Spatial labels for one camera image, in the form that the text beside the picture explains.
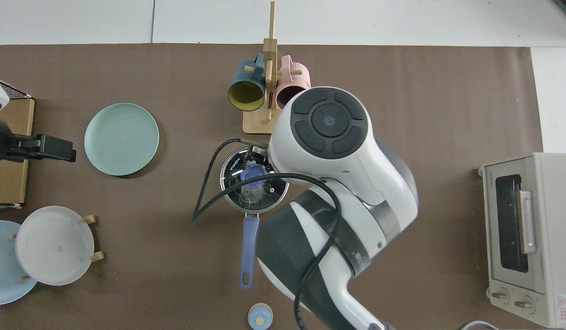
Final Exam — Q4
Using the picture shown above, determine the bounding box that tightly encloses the brown table cloth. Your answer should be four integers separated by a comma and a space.
0, 44, 544, 330

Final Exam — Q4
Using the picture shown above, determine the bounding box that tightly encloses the black pot with blue handle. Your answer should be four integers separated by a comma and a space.
220, 146, 290, 289

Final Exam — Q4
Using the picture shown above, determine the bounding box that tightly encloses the wooden plate rack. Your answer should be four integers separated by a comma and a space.
10, 214, 105, 281

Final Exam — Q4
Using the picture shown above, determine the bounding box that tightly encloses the pale green plate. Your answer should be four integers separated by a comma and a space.
84, 103, 160, 176

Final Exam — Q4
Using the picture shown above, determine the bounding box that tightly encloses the pale toaster oven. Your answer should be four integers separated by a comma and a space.
478, 152, 566, 329

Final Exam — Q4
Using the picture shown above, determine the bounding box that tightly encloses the pink ribbed cup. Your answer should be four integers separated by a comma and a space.
275, 55, 312, 110

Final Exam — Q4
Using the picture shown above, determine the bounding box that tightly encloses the wire basket with wooden floor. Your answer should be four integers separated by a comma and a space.
0, 78, 36, 209

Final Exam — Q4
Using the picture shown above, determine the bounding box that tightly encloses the dark teal cup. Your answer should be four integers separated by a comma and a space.
227, 54, 267, 112

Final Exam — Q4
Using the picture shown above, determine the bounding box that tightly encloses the glass lid with blue knob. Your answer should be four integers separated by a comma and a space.
221, 146, 289, 214

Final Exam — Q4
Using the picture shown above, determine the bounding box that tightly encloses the white plate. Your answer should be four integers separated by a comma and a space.
15, 206, 95, 286

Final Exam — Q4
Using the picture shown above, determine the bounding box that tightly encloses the wooden cup stand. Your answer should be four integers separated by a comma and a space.
243, 1, 303, 135

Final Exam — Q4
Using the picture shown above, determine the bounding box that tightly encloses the light blue plate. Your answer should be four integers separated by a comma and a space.
0, 220, 38, 306

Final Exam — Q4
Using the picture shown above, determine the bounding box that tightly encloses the small blue round thing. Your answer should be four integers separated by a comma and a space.
248, 303, 273, 330

